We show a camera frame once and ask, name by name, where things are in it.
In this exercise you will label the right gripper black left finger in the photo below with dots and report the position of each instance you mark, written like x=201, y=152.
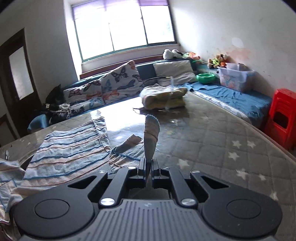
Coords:
x=141, y=175

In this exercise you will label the butterfly print pillow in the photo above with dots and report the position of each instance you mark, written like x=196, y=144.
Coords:
x=121, y=82

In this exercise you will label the colourful plush toy by wall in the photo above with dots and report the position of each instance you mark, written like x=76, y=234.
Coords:
x=219, y=60

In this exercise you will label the blue cushioned window bench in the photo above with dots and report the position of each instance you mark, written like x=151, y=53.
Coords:
x=251, y=106

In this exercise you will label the orange green plush toys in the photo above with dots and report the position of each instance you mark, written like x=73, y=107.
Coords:
x=191, y=55

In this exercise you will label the dark wooden door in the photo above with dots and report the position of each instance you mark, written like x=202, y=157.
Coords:
x=17, y=83

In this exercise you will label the folded yellow blanket bundle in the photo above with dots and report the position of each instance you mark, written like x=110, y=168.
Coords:
x=160, y=97

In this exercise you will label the clear plastic storage box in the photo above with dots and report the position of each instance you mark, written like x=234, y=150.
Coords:
x=241, y=81

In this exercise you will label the green plastic bowl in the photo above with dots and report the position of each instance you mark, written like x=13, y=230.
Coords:
x=206, y=78

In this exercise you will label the white plush toy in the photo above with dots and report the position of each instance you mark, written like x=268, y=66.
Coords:
x=172, y=54

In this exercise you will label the black bag on bench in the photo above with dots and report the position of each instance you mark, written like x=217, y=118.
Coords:
x=54, y=99

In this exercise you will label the grey plain pillow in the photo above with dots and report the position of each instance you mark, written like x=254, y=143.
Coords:
x=174, y=72

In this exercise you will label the large window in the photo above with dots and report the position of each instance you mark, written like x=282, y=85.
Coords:
x=106, y=27

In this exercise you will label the red plastic stool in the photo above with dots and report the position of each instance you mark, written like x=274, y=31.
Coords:
x=280, y=125

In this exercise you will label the butterfly print bolster cushion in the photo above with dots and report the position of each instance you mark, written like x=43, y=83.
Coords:
x=84, y=98

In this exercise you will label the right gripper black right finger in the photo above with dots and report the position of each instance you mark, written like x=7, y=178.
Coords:
x=155, y=173

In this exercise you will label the blue striped knit sweater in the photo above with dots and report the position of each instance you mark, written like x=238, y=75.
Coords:
x=66, y=155

